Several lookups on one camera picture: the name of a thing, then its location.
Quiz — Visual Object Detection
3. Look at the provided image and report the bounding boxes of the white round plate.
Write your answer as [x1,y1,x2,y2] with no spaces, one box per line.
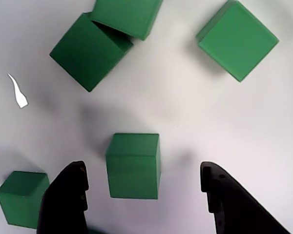
[0,0,293,234]

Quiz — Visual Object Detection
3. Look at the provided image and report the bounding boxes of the green cube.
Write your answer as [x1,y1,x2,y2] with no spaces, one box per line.
[105,133,162,200]
[90,0,164,41]
[195,0,280,83]
[0,170,51,230]
[48,11,134,93]

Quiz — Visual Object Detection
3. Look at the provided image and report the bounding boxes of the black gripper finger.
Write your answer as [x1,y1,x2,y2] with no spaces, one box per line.
[200,160,291,234]
[36,160,90,234]

